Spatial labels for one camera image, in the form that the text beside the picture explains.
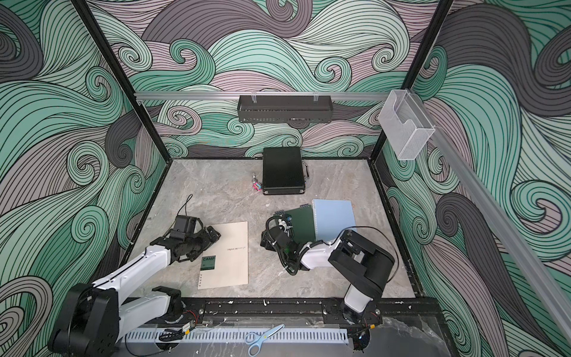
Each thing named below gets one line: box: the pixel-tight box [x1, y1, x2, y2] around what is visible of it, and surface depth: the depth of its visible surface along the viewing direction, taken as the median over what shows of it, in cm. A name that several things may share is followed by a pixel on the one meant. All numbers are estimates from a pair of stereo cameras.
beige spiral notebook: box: [197, 220, 250, 290], surface depth 86 cm
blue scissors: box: [244, 323, 286, 357], surface depth 70 cm
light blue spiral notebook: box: [312, 199, 357, 242], surface depth 100 cm
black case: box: [261, 146, 305, 196], surface depth 116 cm
